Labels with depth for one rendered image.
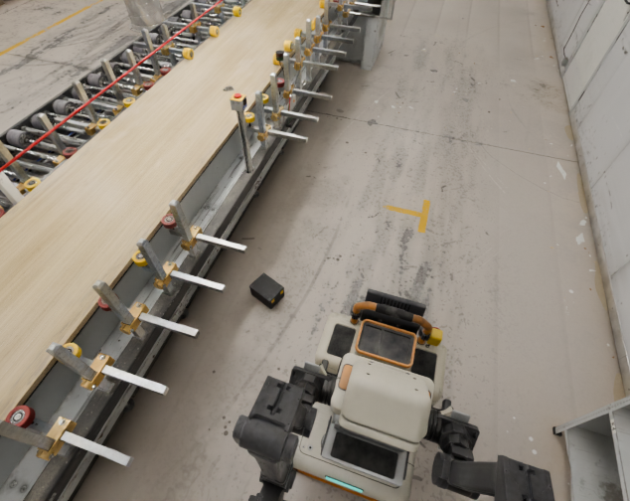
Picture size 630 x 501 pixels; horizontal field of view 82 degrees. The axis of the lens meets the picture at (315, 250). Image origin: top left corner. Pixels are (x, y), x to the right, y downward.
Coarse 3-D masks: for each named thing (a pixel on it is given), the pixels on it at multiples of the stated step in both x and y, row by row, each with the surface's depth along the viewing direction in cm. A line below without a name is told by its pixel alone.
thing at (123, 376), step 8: (88, 360) 148; (104, 368) 146; (112, 368) 146; (112, 376) 145; (120, 376) 144; (128, 376) 145; (136, 376) 145; (136, 384) 143; (144, 384) 143; (152, 384) 143; (160, 384) 143; (160, 392) 141
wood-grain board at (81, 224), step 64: (256, 0) 376; (192, 64) 291; (256, 64) 292; (128, 128) 236; (192, 128) 237; (64, 192) 200; (128, 192) 200; (0, 256) 172; (64, 256) 173; (128, 256) 173; (0, 320) 152; (64, 320) 153; (0, 384) 136
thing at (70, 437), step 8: (32, 424) 136; (40, 424) 136; (48, 424) 136; (48, 432) 134; (64, 440) 132; (72, 440) 132; (80, 440) 133; (88, 440) 133; (88, 448) 131; (96, 448) 131; (104, 448) 131; (104, 456) 130; (112, 456) 130; (120, 456) 130; (128, 456) 130; (128, 464) 130
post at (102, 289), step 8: (96, 280) 136; (96, 288) 135; (104, 288) 137; (104, 296) 139; (112, 296) 142; (112, 304) 143; (120, 304) 148; (120, 312) 149; (128, 312) 154; (128, 320) 155; (136, 336) 168
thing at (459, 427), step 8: (440, 416) 102; (448, 424) 101; (456, 424) 101; (464, 424) 101; (472, 424) 102; (440, 432) 101; (448, 432) 99; (456, 432) 98; (464, 432) 98; (472, 432) 101; (440, 440) 100; (448, 440) 96; (456, 440) 96; (464, 440) 97; (472, 440) 101; (448, 448) 97; (472, 448) 102
